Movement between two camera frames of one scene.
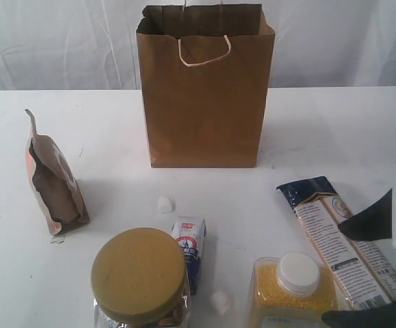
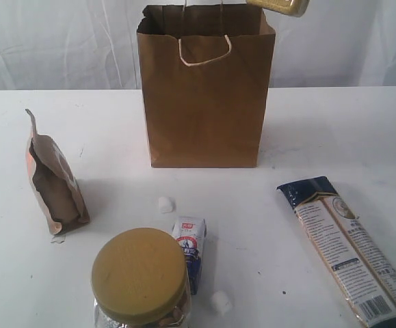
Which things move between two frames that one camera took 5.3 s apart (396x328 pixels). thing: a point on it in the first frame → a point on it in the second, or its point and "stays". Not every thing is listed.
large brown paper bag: x=206 y=69 stays
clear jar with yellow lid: x=139 y=279 stays
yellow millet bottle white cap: x=293 y=290 → x=295 y=8
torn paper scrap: x=58 y=238 stays
